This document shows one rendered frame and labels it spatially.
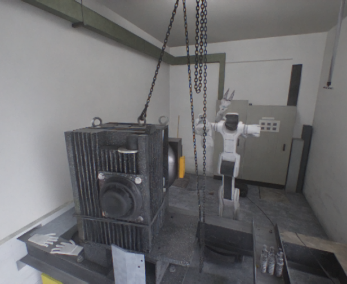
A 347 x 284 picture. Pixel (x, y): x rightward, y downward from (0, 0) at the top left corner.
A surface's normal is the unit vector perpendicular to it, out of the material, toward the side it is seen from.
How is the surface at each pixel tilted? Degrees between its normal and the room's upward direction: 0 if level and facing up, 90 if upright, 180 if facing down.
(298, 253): 90
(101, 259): 90
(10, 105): 90
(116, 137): 90
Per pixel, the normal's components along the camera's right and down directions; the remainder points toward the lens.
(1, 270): 0.93, 0.08
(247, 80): -0.36, 0.22
